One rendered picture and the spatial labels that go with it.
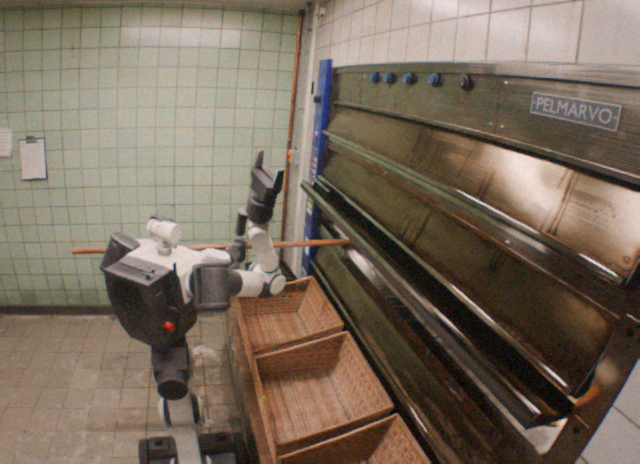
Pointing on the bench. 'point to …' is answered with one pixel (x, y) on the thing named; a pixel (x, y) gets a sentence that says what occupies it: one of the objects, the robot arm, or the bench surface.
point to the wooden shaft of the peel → (232, 243)
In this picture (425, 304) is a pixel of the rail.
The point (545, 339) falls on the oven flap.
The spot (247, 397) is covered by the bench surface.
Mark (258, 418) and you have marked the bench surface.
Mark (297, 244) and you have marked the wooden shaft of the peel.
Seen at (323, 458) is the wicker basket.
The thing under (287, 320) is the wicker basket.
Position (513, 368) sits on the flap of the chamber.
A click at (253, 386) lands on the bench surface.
